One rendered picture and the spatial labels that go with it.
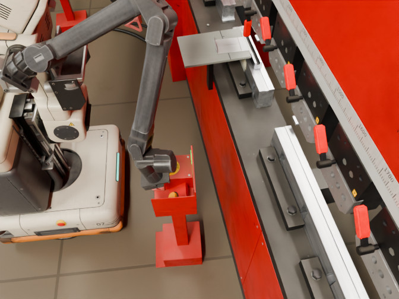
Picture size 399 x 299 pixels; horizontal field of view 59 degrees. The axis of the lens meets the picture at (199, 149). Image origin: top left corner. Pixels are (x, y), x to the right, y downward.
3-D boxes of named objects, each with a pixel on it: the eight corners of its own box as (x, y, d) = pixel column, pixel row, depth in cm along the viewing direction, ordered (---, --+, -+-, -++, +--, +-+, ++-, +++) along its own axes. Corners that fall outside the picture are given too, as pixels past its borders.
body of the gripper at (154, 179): (170, 184, 119) (162, 173, 113) (142, 189, 121) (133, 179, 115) (170, 167, 123) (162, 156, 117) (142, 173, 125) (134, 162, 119)
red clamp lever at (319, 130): (314, 126, 78) (319, 169, 79) (331, 123, 78) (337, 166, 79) (310, 126, 79) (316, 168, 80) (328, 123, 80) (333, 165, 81)
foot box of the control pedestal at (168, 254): (155, 232, 202) (153, 224, 192) (199, 229, 203) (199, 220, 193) (155, 267, 191) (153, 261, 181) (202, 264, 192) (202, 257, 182)
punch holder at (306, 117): (289, 104, 100) (302, 59, 87) (317, 99, 101) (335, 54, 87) (309, 147, 92) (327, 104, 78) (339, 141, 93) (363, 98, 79)
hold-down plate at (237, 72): (221, 50, 158) (221, 45, 156) (232, 48, 159) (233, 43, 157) (238, 99, 142) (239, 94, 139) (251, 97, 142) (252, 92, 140)
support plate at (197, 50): (177, 38, 146) (176, 37, 145) (238, 29, 149) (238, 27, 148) (184, 68, 136) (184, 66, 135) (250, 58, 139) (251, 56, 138)
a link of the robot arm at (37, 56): (159, -28, 90) (143, -26, 82) (183, 23, 95) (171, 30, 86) (40, 44, 109) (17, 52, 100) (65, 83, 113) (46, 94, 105)
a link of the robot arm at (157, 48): (161, 7, 95) (146, 13, 85) (181, 13, 94) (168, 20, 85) (136, 140, 117) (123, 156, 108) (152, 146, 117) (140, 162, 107)
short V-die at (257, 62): (240, 37, 149) (240, 31, 147) (247, 35, 149) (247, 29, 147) (253, 69, 138) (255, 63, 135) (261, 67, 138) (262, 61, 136)
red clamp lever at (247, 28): (241, 35, 121) (243, 9, 113) (253, 33, 122) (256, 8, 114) (243, 38, 120) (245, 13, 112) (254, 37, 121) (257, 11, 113)
